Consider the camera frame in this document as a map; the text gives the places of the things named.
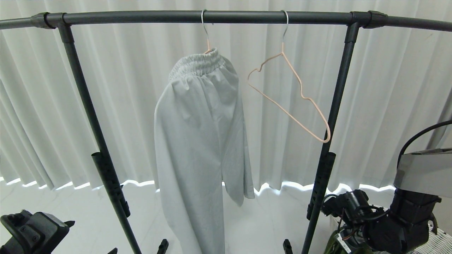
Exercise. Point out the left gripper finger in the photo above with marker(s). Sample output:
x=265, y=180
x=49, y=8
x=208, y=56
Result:
x=113, y=251

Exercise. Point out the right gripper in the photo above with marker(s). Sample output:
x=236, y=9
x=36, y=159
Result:
x=353, y=243

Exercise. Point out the olive green garment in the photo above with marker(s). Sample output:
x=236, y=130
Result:
x=330, y=247

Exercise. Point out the pale grey shorts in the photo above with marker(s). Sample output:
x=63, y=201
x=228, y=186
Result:
x=197, y=141

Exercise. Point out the pink clothes hanger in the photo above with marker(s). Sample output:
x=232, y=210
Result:
x=208, y=47
x=283, y=47

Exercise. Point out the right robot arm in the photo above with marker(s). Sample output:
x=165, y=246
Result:
x=423, y=173

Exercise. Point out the white laundry basket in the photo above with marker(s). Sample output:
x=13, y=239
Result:
x=441, y=243

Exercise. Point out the black clothes rack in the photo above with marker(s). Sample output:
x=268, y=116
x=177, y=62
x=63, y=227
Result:
x=212, y=16

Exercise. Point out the white curtain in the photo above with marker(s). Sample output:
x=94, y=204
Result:
x=388, y=88

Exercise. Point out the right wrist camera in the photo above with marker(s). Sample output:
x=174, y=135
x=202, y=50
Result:
x=348, y=204

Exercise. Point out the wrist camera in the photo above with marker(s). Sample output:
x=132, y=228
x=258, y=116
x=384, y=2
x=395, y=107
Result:
x=348, y=204
x=35, y=233

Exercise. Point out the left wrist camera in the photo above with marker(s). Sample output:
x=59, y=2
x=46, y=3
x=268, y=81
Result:
x=35, y=233

